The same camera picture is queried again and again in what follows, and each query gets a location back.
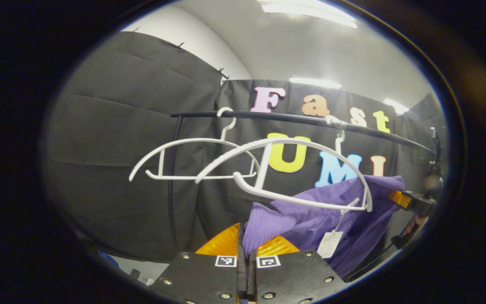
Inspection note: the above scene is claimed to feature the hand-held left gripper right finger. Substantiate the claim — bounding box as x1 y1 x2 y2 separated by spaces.
247 235 349 304

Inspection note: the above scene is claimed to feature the ceiling light panel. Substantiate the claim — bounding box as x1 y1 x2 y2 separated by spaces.
384 98 410 116
289 77 343 90

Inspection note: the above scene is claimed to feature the purple corduroy shirt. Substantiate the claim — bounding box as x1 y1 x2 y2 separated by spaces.
243 175 406 279

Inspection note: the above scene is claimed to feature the black backdrop cloth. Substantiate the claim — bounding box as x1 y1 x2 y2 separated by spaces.
43 32 448 262

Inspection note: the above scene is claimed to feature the white plastic hanger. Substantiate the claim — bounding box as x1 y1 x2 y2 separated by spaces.
129 107 260 182
195 129 373 213

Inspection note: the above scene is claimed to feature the black metal clothes rack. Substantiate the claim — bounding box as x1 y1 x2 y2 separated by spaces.
167 111 437 254

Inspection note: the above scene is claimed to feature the large double ceiling light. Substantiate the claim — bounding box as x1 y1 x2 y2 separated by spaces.
256 0 358 29

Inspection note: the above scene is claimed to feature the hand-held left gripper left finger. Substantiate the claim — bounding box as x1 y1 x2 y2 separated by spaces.
148 223 248 304

